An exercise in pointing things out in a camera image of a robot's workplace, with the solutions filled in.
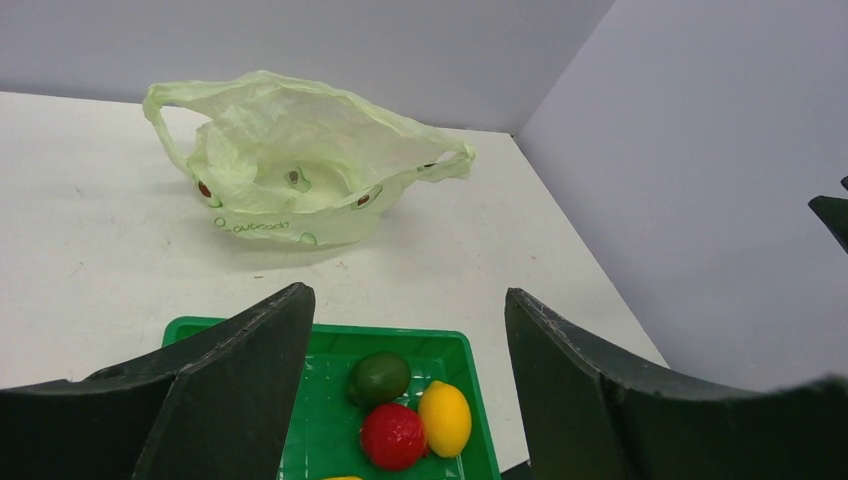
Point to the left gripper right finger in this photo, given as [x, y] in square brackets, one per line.
[593, 410]

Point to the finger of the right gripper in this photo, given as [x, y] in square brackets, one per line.
[833, 213]

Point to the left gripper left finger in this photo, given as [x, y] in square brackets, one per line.
[215, 405]

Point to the fake avocado half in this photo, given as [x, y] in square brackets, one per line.
[378, 378]

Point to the red fake fruit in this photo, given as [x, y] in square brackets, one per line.
[393, 437]

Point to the translucent pale green plastic bag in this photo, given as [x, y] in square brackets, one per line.
[296, 161]

